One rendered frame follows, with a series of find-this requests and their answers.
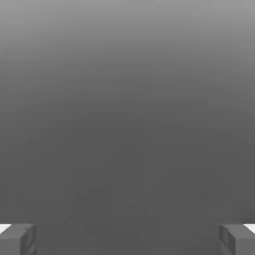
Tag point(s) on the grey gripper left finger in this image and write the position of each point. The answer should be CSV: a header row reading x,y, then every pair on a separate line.
x,y
16,239

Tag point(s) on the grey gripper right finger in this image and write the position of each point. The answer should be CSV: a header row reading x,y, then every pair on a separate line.
x,y
239,239

